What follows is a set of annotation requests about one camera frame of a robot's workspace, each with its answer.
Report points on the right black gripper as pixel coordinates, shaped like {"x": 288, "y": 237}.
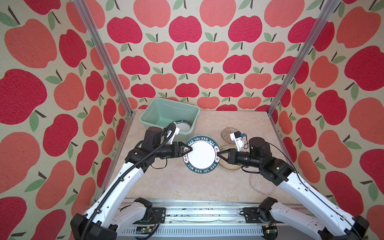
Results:
{"x": 233, "y": 153}

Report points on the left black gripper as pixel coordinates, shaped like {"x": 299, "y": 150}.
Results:
{"x": 179, "y": 152}

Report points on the cream plate with plant drawing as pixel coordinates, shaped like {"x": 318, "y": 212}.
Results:
{"x": 226, "y": 165}

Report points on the white plate lettered rim front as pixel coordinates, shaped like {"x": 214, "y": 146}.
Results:
{"x": 203, "y": 158}

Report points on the white plate dark green rim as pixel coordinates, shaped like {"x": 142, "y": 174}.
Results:
{"x": 184, "y": 126}

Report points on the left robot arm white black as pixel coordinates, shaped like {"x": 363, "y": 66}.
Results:
{"x": 105, "y": 219}

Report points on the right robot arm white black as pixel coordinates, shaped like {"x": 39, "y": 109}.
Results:
{"x": 328, "y": 222}

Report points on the mint green plastic bin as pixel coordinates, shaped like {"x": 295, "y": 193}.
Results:
{"x": 162, "y": 112}

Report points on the brown speckled square plate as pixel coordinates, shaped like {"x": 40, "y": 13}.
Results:
{"x": 226, "y": 135}

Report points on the clear glass textured plate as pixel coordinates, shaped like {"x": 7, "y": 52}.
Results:
{"x": 261, "y": 185}

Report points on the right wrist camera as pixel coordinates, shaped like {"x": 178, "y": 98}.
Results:
{"x": 237, "y": 137}

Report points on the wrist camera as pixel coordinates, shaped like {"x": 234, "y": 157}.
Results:
{"x": 237, "y": 137}
{"x": 171, "y": 131}

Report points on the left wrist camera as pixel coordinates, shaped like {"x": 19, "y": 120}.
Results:
{"x": 171, "y": 131}

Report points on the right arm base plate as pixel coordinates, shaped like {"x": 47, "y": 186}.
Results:
{"x": 257, "y": 215}

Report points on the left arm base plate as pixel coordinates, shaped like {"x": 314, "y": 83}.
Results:
{"x": 156, "y": 215}

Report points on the aluminium front rail frame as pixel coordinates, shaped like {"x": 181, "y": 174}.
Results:
{"x": 202, "y": 221}

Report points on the left aluminium corner post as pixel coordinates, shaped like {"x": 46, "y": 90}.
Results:
{"x": 90, "y": 24}

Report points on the aluminium corner post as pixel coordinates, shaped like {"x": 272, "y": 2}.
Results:
{"x": 90, "y": 24}
{"x": 326, "y": 12}

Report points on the right aluminium corner post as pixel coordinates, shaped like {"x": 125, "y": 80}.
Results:
{"x": 326, "y": 12}

